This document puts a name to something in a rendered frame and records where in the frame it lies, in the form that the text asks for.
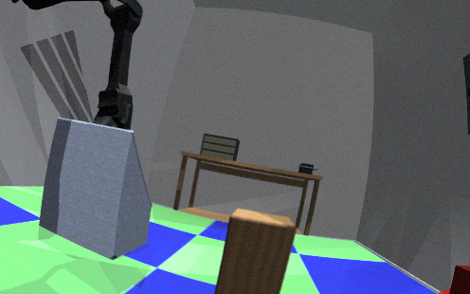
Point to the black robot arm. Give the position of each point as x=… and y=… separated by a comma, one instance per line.
x=116, y=101

